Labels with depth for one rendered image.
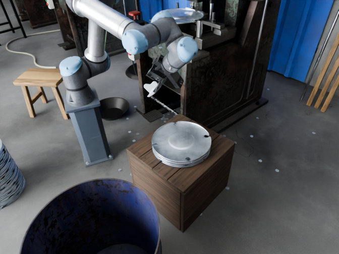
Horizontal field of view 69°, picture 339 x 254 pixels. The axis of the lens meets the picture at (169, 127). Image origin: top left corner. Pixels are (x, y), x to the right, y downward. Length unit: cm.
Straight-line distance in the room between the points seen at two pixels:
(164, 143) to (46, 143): 105
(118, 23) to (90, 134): 83
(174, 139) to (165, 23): 56
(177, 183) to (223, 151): 29
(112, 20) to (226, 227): 109
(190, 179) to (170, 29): 61
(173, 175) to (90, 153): 70
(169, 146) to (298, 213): 79
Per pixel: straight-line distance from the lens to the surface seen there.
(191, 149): 117
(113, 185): 99
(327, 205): 165
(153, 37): 85
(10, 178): 164
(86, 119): 148
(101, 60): 139
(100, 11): 96
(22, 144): 208
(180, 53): 88
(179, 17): 155
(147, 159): 118
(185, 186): 107
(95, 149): 163
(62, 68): 137
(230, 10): 172
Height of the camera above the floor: 121
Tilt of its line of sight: 40 degrees down
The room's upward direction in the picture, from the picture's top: 2 degrees counter-clockwise
